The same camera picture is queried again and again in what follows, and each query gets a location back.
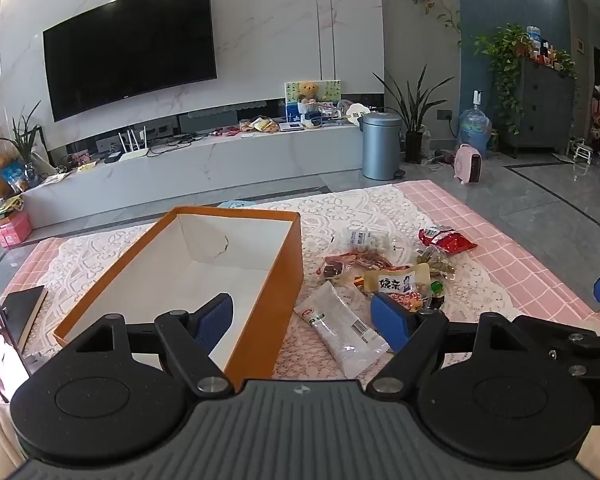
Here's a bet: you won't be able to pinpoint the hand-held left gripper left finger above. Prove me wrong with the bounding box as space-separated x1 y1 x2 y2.
66 292 236 399

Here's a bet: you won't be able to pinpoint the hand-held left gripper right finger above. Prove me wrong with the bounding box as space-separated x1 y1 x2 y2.
366 291 531 396

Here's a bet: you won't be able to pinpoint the orange cardboard box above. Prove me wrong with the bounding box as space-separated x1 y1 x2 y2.
52 205 303 392

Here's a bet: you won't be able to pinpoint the clear packet with red label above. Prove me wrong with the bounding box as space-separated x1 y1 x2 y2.
316 251 411 281

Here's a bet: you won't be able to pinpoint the red snack bag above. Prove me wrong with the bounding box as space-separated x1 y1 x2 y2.
418 226 479 256

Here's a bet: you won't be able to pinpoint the cream labelled snack packet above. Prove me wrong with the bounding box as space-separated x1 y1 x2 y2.
362 262 431 295

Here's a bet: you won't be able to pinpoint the long white snack packet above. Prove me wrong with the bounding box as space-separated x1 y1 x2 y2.
293 280 391 380

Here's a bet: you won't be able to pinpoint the clear packet of green olives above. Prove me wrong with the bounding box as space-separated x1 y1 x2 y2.
414 247 459 281

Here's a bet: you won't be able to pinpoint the clear packet of white beans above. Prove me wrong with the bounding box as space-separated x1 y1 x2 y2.
342 227 391 254

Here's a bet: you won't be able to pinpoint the pink checked tablecloth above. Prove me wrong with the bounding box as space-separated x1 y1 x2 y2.
0 180 600 411

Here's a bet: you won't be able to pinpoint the small white stool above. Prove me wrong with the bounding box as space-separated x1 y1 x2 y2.
570 137 596 164

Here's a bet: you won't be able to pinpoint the white marble television console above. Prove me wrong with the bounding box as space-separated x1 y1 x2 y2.
20 122 369 231

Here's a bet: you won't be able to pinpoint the pink fan heater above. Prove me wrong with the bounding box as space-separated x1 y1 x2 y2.
452 143 484 186

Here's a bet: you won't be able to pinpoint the long-leaf plant in black pot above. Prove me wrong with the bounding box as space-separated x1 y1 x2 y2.
372 65 456 165

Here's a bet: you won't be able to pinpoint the grey-blue trash can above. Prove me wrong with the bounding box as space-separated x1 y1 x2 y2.
361 112 406 181

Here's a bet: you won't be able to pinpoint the white router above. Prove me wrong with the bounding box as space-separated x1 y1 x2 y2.
117 129 151 163

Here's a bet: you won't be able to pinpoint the black notebook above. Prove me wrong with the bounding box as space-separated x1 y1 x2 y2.
1 285 49 356

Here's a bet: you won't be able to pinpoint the grey chest of drawers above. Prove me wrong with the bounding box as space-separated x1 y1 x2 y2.
510 55 579 159

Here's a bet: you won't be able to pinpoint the pile of yellow snack bags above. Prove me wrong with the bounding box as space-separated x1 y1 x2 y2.
239 116 281 135

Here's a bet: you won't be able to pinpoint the blue water bottle with pump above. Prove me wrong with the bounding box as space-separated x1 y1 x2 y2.
457 90 492 160

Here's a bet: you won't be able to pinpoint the smartphone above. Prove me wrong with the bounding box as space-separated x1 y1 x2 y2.
0 301 31 404

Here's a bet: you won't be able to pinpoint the pink box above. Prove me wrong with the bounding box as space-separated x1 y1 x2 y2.
0 210 34 249

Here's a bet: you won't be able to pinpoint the green and white picture board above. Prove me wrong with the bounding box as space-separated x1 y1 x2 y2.
284 79 342 119

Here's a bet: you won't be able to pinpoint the stack of colourful papers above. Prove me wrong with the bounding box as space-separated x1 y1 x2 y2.
0 195 24 221

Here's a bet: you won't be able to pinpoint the brown teddy bear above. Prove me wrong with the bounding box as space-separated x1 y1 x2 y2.
296 81 321 106

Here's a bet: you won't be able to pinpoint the blue packet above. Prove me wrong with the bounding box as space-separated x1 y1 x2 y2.
2 162 26 194

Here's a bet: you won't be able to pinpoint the bottles and jars on dresser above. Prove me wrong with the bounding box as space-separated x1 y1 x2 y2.
525 25 576 72

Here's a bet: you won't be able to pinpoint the trailing pothos plant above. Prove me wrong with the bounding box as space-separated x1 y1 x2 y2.
472 24 531 126

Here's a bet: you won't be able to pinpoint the green plant in glass vase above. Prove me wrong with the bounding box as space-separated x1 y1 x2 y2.
0 100 44 181

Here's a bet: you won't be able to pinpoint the black wall television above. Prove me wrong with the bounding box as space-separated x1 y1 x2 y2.
42 0 219 122

